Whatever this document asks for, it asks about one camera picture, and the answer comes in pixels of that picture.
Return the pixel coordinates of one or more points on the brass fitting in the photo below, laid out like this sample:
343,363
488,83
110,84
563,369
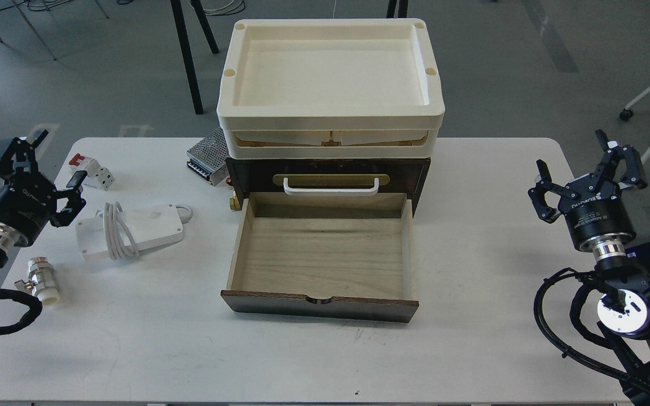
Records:
234,202

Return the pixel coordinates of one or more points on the metal mesh power supply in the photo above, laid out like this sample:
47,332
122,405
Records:
207,158

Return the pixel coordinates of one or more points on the metal ball valve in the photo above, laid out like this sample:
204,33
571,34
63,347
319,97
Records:
41,282

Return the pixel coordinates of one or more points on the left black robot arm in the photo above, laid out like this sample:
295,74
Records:
8,239

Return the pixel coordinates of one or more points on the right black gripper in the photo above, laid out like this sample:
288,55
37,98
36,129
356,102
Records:
592,203

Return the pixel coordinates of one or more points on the red white circuit breaker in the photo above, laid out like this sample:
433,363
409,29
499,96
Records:
98,176

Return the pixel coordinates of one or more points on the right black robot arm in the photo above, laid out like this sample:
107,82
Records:
612,307

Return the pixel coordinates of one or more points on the white drawer handle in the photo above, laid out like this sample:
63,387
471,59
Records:
293,191

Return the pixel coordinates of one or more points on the open wooden drawer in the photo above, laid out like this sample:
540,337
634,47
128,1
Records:
329,256

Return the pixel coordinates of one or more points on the white power strip with cable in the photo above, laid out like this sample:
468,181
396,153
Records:
114,233

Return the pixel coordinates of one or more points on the cream plastic tray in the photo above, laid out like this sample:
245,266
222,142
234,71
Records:
329,89

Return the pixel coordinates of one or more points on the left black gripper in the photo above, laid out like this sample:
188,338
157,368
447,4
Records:
28,200

